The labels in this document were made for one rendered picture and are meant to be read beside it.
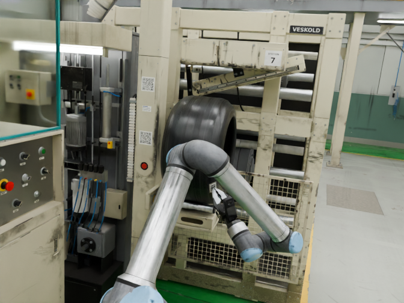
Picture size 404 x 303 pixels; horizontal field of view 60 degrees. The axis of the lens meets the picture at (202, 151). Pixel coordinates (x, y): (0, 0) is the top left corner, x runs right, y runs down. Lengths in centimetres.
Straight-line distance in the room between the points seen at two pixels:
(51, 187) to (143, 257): 78
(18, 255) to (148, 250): 67
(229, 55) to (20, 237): 139
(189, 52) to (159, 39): 27
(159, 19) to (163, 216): 103
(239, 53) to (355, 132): 920
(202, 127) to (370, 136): 965
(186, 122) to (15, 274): 100
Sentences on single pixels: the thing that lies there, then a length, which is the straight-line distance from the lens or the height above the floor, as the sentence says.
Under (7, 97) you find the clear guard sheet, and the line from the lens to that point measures 159.
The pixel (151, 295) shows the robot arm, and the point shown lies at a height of 94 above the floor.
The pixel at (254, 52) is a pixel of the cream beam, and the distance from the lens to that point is 204.
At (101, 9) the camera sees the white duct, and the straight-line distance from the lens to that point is 242.
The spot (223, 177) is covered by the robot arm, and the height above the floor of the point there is 121.
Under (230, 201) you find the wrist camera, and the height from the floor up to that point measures 104.
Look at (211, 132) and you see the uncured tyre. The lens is 166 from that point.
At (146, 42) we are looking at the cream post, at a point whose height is 172.
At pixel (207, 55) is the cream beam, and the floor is 169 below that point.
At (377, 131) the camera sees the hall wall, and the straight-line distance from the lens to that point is 1113.
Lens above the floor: 159
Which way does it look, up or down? 12 degrees down
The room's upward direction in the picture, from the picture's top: 5 degrees clockwise
